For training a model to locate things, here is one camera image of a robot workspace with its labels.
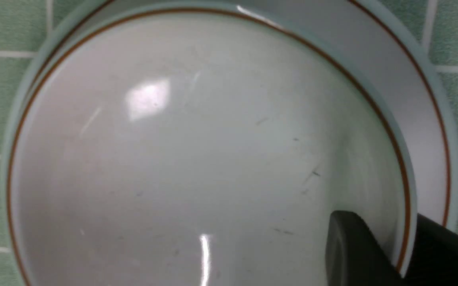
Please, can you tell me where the light blue shallow bowl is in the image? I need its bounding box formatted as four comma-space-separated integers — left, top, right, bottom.
2, 0, 417, 286

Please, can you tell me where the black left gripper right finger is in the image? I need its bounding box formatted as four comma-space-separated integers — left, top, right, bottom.
404, 214, 458, 286

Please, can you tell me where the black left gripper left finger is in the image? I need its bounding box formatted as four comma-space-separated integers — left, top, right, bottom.
326, 211, 404, 286

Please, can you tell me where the light blue plate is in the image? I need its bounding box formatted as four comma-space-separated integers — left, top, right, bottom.
249, 0, 458, 235

